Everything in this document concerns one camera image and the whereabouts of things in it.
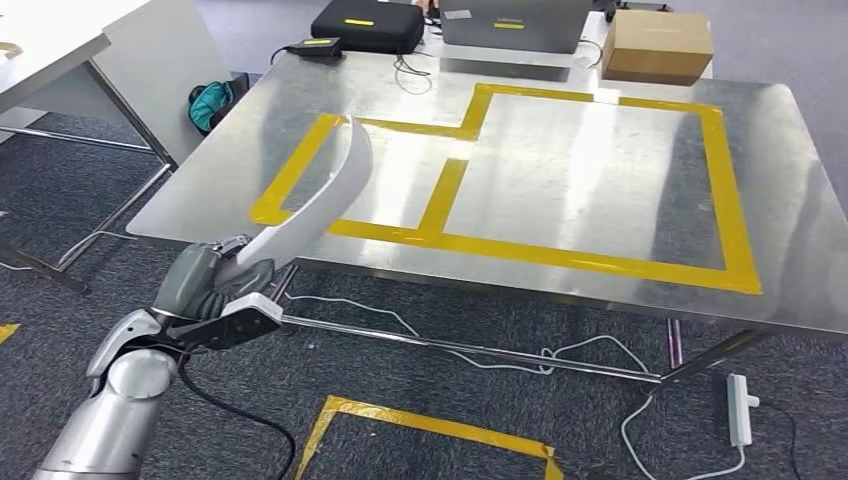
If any grey hard case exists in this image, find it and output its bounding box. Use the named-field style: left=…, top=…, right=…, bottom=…
left=439, top=0, right=594, bottom=56

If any black carrying case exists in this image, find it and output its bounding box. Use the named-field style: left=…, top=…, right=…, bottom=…
left=309, top=0, right=426, bottom=56

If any yellow table tape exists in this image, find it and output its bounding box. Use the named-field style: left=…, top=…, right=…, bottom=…
left=249, top=82, right=765, bottom=297

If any steel workbench table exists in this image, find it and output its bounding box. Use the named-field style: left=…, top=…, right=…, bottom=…
left=125, top=51, right=848, bottom=387

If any brown cardboard box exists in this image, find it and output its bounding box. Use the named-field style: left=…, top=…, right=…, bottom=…
left=600, top=8, right=716, bottom=88

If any white desk panel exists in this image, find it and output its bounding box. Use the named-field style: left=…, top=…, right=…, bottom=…
left=88, top=0, right=234, bottom=168

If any white cable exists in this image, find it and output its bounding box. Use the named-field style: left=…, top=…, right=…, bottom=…
left=283, top=291, right=751, bottom=480

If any white power strip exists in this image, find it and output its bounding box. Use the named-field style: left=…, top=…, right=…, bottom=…
left=725, top=372, right=762, bottom=449

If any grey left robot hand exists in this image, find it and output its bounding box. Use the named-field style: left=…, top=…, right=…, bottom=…
left=152, top=235, right=277, bottom=323

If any yellow floor tape square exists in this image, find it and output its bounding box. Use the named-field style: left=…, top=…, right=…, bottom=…
left=294, top=394, right=565, bottom=480

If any white curved car panel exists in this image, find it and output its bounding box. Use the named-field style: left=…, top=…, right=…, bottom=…
left=234, top=117, right=375, bottom=272

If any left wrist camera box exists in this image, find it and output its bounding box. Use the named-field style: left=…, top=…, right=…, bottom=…
left=174, top=292, right=285, bottom=353

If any black power adapter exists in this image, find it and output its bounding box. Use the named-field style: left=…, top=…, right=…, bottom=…
left=285, top=36, right=344, bottom=62

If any black camera cable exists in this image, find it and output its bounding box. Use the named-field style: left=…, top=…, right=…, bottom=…
left=176, top=356, right=298, bottom=480

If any teal bag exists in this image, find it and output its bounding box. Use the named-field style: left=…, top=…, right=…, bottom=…
left=186, top=72, right=252, bottom=138

